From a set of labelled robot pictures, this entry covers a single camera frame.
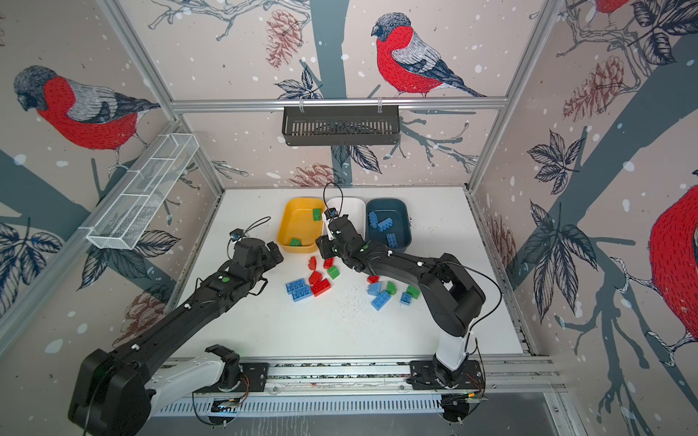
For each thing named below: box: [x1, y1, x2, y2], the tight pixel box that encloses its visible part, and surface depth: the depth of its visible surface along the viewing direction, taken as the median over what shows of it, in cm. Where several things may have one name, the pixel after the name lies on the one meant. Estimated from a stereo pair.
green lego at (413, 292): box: [406, 285, 421, 300], surface depth 89 cm
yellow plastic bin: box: [277, 197, 326, 254], surface depth 109 cm
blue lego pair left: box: [285, 277, 313, 303], surface depth 92 cm
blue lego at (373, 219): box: [368, 210, 379, 228], surface depth 108 cm
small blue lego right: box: [398, 291, 412, 307], surface depth 89 cm
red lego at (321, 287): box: [310, 278, 332, 298], surface depth 92 cm
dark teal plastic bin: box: [365, 198, 413, 252], surface depth 109 cm
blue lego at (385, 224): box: [377, 217, 393, 232], surface depth 108 cm
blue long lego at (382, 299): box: [370, 289, 392, 312], surface depth 89 cm
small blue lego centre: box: [366, 282, 383, 297], surface depth 91 cm
